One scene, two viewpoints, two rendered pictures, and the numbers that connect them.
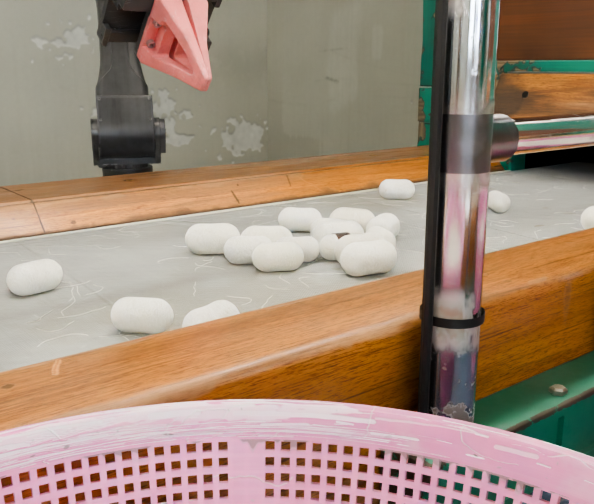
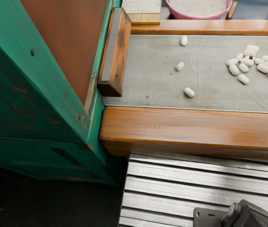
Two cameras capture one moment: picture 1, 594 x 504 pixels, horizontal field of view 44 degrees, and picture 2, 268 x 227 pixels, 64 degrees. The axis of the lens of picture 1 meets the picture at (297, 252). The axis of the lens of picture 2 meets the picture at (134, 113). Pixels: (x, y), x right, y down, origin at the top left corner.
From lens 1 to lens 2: 1.15 m
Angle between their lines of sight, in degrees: 92
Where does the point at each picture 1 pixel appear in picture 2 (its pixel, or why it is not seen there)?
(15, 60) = not seen: outside the picture
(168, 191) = not seen: outside the picture
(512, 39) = (85, 81)
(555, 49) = (91, 64)
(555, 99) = (119, 65)
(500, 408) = not seen: hidden behind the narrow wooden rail
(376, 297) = not seen: outside the picture
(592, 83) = (117, 50)
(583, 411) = not seen: hidden behind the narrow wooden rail
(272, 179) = (225, 114)
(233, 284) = not seen: outside the picture
